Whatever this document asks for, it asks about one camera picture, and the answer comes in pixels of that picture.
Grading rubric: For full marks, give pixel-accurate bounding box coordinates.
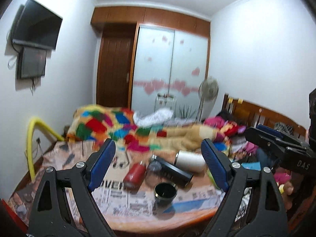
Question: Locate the dark green cup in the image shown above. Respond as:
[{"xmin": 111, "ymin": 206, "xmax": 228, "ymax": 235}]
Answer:
[{"xmin": 154, "ymin": 182, "xmax": 177, "ymax": 206}]

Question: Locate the clear glass cup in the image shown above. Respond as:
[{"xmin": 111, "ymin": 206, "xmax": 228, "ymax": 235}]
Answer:
[{"xmin": 145, "ymin": 162, "xmax": 162, "ymax": 188}]

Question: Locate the wooden bed headboard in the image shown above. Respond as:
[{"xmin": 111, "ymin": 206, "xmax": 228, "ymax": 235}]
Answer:
[{"xmin": 222, "ymin": 93, "xmax": 307, "ymax": 140}]

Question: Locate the pink clothing pile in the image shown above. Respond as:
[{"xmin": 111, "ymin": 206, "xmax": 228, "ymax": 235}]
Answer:
[{"xmin": 230, "ymin": 136, "xmax": 258, "ymax": 154}]

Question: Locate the red plush toy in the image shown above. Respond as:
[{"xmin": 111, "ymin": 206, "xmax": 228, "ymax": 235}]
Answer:
[{"xmin": 217, "ymin": 121, "xmax": 246, "ymax": 137}]

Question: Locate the blue booklet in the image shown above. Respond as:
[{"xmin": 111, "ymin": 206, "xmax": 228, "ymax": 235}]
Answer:
[{"xmin": 242, "ymin": 162, "xmax": 261, "ymax": 171}]

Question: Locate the white standing fan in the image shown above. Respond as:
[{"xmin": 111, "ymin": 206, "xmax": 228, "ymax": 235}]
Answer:
[{"xmin": 196, "ymin": 76, "xmax": 219, "ymax": 121}]

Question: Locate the white thermos bottle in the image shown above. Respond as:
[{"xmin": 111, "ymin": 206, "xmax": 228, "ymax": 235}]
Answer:
[{"xmin": 174, "ymin": 150, "xmax": 206, "ymax": 173}]

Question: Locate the red thermos bottle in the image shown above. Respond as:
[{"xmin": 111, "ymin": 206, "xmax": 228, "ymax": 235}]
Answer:
[{"xmin": 123, "ymin": 161, "xmax": 146, "ymax": 189}]

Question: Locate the newspaper print tablecloth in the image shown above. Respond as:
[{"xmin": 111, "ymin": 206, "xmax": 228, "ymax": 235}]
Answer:
[{"xmin": 8, "ymin": 141, "xmax": 224, "ymax": 223}]

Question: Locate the grey white striped clothing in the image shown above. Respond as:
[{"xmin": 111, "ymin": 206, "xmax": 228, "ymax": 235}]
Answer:
[{"xmin": 133, "ymin": 108, "xmax": 196, "ymax": 127}]

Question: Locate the colourful patchwork blanket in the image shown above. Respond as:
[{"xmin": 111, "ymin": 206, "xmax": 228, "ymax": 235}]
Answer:
[{"xmin": 65, "ymin": 104, "xmax": 232, "ymax": 154}]

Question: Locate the white appliance box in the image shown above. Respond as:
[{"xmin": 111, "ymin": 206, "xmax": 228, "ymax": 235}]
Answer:
[{"xmin": 154, "ymin": 93, "xmax": 177, "ymax": 112}]

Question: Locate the black thermos bottle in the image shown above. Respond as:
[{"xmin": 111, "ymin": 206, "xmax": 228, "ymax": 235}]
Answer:
[{"xmin": 150, "ymin": 154, "xmax": 193, "ymax": 188}]

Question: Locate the white sliding wardrobe with hearts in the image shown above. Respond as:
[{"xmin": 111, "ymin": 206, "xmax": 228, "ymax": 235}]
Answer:
[{"xmin": 131, "ymin": 26, "xmax": 208, "ymax": 119}]

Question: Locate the wooden overhead cabinet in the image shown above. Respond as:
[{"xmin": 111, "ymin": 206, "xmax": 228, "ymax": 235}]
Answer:
[{"xmin": 90, "ymin": 6, "xmax": 211, "ymax": 38}]

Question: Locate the brown wooden door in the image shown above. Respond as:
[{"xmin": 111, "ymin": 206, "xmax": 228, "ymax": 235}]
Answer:
[{"xmin": 96, "ymin": 32, "xmax": 134, "ymax": 108}]

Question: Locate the yellow padded bed rail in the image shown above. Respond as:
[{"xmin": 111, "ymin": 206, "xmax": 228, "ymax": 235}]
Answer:
[{"xmin": 26, "ymin": 117, "xmax": 65, "ymax": 181}]

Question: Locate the small black wall monitor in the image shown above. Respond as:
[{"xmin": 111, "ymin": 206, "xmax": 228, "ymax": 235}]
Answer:
[{"xmin": 17, "ymin": 47, "xmax": 47, "ymax": 80}]

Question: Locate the wall mounted black television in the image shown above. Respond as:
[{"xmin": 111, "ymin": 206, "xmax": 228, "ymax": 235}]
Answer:
[{"xmin": 11, "ymin": 0, "xmax": 63, "ymax": 50}]

